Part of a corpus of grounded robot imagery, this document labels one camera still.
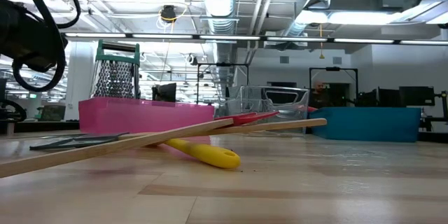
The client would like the yellow silicone spatula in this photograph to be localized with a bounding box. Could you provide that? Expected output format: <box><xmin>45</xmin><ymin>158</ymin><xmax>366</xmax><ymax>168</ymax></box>
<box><xmin>164</xmin><ymin>138</ymin><xmax>242</xmax><ymax>169</ymax></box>

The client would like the red spatula wooden handle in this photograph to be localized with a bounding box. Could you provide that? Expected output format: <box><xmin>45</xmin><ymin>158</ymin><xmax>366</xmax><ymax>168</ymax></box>
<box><xmin>0</xmin><ymin>111</ymin><xmax>281</xmax><ymax>179</ymax></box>

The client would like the grey spatula wooden handle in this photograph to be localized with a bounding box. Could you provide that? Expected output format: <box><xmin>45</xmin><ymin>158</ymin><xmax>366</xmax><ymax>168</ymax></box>
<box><xmin>29</xmin><ymin>118</ymin><xmax>328</xmax><ymax>151</ymax></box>

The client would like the clear plastic bin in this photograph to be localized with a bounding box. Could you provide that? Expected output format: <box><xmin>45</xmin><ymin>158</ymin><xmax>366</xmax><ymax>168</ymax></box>
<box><xmin>215</xmin><ymin>85</ymin><xmax>311</xmax><ymax>136</ymax></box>

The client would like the black background monitor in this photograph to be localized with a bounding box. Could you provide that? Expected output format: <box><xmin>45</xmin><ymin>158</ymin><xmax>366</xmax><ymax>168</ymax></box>
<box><xmin>152</xmin><ymin>83</ymin><xmax>178</xmax><ymax>103</ymax></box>
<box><xmin>358</xmin><ymin>88</ymin><xmax>400</xmax><ymax>109</ymax></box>
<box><xmin>398</xmin><ymin>85</ymin><xmax>436</xmax><ymax>108</ymax></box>

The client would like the pink translucent plastic bin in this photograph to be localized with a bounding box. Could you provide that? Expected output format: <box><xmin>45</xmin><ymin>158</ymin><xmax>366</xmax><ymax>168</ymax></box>
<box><xmin>78</xmin><ymin>97</ymin><xmax>215</xmax><ymax>134</ymax></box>

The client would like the person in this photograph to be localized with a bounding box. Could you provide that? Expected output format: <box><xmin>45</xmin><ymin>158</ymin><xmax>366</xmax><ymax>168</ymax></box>
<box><xmin>309</xmin><ymin>80</ymin><xmax>332</xmax><ymax>109</ymax></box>

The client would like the teal metal box grater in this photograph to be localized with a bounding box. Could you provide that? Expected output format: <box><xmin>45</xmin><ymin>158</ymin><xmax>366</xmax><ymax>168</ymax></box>
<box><xmin>90</xmin><ymin>40</ymin><xmax>141</xmax><ymax>99</ymax></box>

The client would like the blue plastic bin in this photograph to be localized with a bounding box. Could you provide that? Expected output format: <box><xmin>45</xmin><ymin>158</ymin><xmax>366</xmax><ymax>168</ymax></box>
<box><xmin>309</xmin><ymin>106</ymin><xmax>422</xmax><ymax>144</ymax></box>

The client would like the yellow ceiling cord reel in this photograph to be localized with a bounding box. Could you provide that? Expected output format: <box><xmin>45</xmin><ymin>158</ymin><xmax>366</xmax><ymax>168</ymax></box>
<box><xmin>159</xmin><ymin>4</ymin><xmax>179</xmax><ymax>24</ymax></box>

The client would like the yellow hanging cord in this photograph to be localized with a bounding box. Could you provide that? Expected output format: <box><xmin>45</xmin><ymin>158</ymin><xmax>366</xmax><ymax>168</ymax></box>
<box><xmin>318</xmin><ymin>23</ymin><xmax>325</xmax><ymax>60</ymax></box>

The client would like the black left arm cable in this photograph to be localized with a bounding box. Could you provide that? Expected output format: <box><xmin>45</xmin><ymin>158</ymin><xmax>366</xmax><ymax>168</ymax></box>
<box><xmin>12</xmin><ymin>0</ymin><xmax>82</xmax><ymax>94</ymax></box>

